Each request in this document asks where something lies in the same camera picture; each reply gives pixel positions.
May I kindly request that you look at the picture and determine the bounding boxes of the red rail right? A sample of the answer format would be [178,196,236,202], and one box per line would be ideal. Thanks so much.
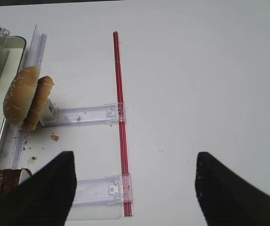
[113,31,133,217]

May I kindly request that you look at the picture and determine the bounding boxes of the clear long divider right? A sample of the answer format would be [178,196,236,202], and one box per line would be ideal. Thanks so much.
[9,27,46,169]

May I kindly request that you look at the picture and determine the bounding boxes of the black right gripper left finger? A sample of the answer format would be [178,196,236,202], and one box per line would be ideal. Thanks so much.
[0,151,76,226]

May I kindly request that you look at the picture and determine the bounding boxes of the white pusher block right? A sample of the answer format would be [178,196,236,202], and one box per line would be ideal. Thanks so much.
[39,99,58,126]

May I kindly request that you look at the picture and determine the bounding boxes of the white pusher block near patty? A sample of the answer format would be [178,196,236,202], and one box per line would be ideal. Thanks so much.
[18,169,32,185]

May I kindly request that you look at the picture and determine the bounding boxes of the clear cross divider right near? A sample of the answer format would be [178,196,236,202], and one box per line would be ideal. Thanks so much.
[73,174,132,206]

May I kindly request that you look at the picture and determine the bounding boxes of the sesame bun top front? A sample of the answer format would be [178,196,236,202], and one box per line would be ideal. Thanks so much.
[3,66,40,127]

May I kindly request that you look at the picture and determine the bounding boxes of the clear cross divider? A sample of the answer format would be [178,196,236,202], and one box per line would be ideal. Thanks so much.
[39,103,119,128]
[73,174,132,206]

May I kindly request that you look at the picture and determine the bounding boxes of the clear cross divider right far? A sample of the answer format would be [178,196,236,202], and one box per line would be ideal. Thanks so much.
[39,103,119,128]

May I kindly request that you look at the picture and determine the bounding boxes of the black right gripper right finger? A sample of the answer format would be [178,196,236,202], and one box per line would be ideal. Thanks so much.
[195,152,270,226]

